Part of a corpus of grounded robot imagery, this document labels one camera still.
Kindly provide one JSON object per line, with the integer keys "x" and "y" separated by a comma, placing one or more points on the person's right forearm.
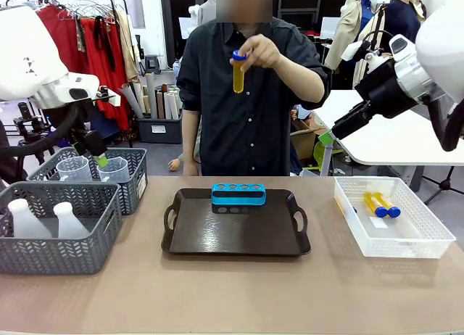
{"x": 190, "y": 135}

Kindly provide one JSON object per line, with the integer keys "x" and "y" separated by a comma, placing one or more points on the white background table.
{"x": 391, "y": 139}

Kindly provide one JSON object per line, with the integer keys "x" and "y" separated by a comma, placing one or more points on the person's right hand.
{"x": 191, "y": 169}

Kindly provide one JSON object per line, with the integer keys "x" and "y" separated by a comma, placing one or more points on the black clothes rack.
{"x": 119, "y": 8}

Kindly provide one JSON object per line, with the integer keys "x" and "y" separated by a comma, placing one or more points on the black serving tray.
{"x": 235, "y": 233}

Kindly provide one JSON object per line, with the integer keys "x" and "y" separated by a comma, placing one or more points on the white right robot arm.
{"x": 440, "y": 41}

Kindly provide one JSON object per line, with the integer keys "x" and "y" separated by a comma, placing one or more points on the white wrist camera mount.
{"x": 108, "y": 95}
{"x": 353, "y": 52}

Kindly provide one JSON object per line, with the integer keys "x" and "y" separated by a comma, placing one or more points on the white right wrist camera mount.
{"x": 353, "y": 52}

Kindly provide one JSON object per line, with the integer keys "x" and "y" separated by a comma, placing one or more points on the white perforated plastic basket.
{"x": 398, "y": 237}

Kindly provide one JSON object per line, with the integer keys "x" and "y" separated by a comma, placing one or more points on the grey storage bin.
{"x": 159, "y": 130}

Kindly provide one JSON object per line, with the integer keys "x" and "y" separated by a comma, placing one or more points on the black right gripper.
{"x": 384, "y": 92}

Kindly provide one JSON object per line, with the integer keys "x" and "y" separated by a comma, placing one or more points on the white plastic flask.
{"x": 25, "y": 222}
{"x": 70, "y": 222}

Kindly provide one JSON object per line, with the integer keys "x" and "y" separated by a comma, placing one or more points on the person in dark shirt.
{"x": 239, "y": 124}

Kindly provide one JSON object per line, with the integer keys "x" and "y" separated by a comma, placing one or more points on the grey plastic basket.
{"x": 134, "y": 182}
{"x": 54, "y": 251}

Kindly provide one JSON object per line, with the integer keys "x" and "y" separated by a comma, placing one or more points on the blue tube rack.
{"x": 237, "y": 199}

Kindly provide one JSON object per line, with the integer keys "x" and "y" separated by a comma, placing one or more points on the black light stand base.
{"x": 444, "y": 184}

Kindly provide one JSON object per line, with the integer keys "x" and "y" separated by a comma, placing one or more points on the black camera tripod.
{"x": 29, "y": 128}

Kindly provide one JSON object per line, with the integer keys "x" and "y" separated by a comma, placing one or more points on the green chair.
{"x": 320, "y": 153}

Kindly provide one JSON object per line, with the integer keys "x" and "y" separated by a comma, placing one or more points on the grey step stool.
{"x": 153, "y": 64}

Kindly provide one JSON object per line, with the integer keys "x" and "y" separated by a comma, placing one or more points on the person's left forearm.
{"x": 306, "y": 81}

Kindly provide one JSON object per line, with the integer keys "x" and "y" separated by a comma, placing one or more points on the cardboard box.
{"x": 304, "y": 139}

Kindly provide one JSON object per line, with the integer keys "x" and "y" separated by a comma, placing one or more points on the person in navy top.
{"x": 402, "y": 19}

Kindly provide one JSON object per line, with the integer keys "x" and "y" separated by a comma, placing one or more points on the person's left hand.
{"x": 264, "y": 52}

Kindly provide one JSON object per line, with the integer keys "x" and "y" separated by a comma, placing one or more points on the person in beige coat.
{"x": 353, "y": 30}

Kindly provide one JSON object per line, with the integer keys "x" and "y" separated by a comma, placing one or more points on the red hanging garments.
{"x": 98, "y": 59}

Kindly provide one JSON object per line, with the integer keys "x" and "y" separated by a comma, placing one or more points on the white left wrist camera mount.
{"x": 108, "y": 95}

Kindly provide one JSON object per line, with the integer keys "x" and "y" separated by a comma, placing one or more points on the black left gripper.
{"x": 90, "y": 141}

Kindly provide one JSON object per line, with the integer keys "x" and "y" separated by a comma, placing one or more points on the clear plastic measuring beaker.
{"x": 116, "y": 173}
{"x": 72, "y": 170}

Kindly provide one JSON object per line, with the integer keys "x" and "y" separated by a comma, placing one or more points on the paper rolls bundle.
{"x": 156, "y": 99}

